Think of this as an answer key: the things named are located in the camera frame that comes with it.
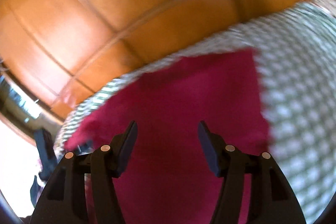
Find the red cloth garment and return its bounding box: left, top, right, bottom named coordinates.
left=65, top=48, right=269, bottom=223

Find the green white checkered bedsheet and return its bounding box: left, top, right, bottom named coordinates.
left=54, top=0, right=335, bottom=223

